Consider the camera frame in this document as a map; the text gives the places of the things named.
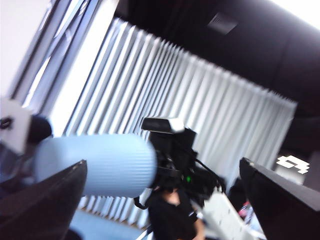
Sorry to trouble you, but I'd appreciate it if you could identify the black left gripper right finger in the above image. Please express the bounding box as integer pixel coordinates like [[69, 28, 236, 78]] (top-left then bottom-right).
[[239, 157, 320, 240]]

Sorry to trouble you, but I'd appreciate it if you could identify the window with pale frame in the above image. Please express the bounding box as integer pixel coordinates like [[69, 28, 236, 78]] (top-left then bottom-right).
[[7, 0, 118, 106]]

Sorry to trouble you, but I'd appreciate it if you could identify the blue ribbed cup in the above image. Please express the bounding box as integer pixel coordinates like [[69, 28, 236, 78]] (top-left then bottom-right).
[[33, 134, 159, 199]]

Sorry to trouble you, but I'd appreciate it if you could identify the person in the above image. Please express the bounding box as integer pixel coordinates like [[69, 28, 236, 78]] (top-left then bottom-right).
[[148, 186, 208, 240]]

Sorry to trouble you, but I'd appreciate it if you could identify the ceiling air vent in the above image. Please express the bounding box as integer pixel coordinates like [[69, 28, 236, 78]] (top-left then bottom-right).
[[207, 13, 237, 35]]

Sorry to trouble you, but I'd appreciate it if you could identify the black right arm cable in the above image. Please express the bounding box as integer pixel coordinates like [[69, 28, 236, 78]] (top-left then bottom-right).
[[193, 156, 227, 193]]

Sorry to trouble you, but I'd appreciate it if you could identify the white pleated curtain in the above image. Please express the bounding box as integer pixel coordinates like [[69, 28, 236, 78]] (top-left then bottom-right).
[[57, 17, 298, 226]]

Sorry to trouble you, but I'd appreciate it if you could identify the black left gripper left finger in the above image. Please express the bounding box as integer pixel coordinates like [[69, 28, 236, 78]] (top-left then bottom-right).
[[0, 159, 88, 240]]

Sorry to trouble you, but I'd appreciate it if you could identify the pale grey right wrist camera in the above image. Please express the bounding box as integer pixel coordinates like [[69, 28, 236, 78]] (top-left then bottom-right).
[[141, 116, 186, 135]]

